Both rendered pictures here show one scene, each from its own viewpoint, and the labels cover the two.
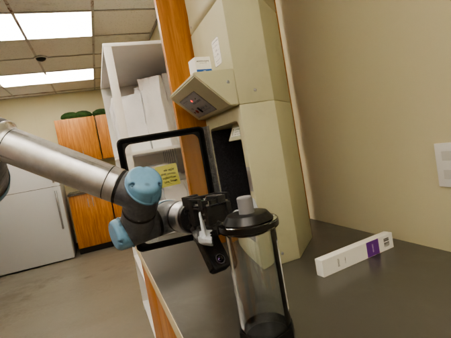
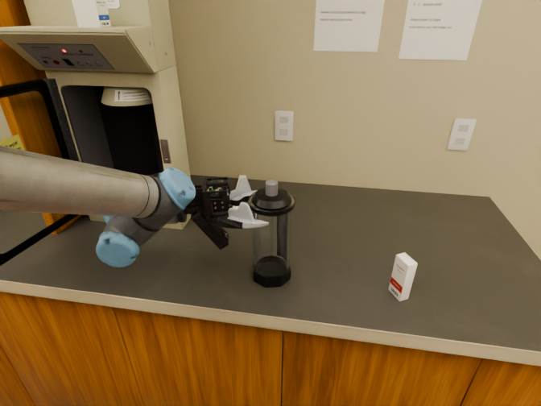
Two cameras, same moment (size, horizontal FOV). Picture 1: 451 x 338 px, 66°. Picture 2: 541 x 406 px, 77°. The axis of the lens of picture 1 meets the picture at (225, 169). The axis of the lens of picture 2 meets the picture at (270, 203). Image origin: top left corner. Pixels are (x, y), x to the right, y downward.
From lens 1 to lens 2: 0.68 m
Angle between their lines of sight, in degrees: 62
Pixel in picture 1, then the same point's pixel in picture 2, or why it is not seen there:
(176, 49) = not seen: outside the picture
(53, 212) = not seen: outside the picture
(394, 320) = (311, 232)
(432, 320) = (323, 225)
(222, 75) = (146, 35)
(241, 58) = (155, 13)
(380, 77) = (233, 48)
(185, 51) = not seen: outside the picture
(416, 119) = (262, 90)
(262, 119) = (171, 87)
